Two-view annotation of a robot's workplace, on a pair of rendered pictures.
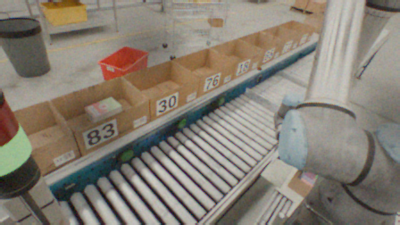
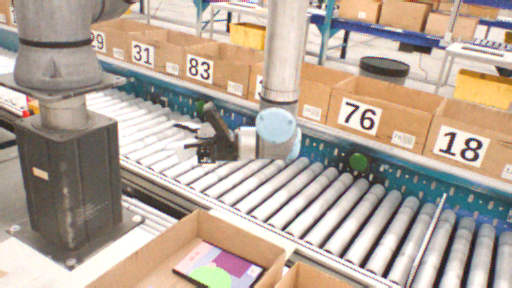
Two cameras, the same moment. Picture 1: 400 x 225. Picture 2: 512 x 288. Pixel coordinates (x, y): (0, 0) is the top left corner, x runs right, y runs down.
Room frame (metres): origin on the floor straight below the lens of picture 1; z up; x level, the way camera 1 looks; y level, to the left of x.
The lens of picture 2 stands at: (0.71, -1.49, 1.50)
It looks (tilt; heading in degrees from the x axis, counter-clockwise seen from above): 25 degrees down; 79
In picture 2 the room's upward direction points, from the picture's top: 7 degrees clockwise
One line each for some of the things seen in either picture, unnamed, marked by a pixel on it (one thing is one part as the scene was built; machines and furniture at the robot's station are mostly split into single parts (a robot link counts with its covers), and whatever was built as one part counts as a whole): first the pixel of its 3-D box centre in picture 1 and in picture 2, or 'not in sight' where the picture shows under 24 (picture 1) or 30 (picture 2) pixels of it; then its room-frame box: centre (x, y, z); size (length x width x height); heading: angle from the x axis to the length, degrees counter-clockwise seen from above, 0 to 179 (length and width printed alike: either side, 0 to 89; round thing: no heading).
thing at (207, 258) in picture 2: (314, 178); (219, 269); (0.78, -0.71, 0.78); 0.19 x 0.14 x 0.02; 145
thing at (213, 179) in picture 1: (196, 162); (219, 162); (0.80, -0.04, 0.72); 0.52 x 0.05 x 0.05; 50
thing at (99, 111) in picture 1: (104, 111); not in sight; (0.92, 0.52, 0.92); 0.16 x 0.11 x 0.07; 142
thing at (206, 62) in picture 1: (203, 70); (385, 111); (1.47, -0.01, 0.97); 0.39 x 0.29 x 0.17; 140
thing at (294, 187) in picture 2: (229, 137); (290, 190); (1.05, -0.25, 0.72); 0.52 x 0.05 x 0.05; 50
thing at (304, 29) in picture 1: (295, 33); not in sight; (2.68, -1.02, 0.96); 0.39 x 0.29 x 0.17; 140
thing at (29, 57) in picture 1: (25, 48); (378, 92); (2.57, 2.36, 0.32); 0.50 x 0.50 x 0.64
